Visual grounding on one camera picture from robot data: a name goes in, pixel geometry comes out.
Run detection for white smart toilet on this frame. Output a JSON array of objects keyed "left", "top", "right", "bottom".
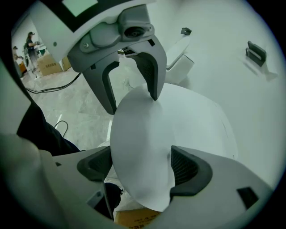
[{"left": 111, "top": 178, "right": 167, "bottom": 212}]

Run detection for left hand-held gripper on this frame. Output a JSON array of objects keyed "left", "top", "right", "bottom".
[{"left": 31, "top": 0, "right": 167, "bottom": 116}]

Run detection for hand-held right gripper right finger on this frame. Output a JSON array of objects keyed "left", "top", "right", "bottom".
[{"left": 143, "top": 145, "right": 274, "bottom": 229}]

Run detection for thick black floor cable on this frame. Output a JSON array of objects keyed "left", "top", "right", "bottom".
[{"left": 25, "top": 71, "right": 83, "bottom": 94}]

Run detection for large printed cardboard box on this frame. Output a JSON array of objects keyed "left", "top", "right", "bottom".
[{"left": 113, "top": 207, "right": 162, "bottom": 229}]

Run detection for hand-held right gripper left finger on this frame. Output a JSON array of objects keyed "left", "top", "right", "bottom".
[{"left": 40, "top": 145, "right": 117, "bottom": 229}]

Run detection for large dark wall bracket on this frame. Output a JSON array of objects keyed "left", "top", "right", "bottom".
[{"left": 245, "top": 40, "right": 268, "bottom": 68}]

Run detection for thin black cable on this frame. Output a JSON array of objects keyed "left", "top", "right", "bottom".
[{"left": 54, "top": 120, "right": 69, "bottom": 137}]

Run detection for white toilet with seat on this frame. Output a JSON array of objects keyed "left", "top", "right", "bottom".
[{"left": 164, "top": 35, "right": 195, "bottom": 86}]

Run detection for black trousers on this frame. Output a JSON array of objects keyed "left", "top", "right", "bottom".
[{"left": 17, "top": 98, "right": 82, "bottom": 157}]

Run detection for open cardboard box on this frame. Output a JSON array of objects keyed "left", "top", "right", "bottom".
[{"left": 36, "top": 53, "right": 63, "bottom": 77}]

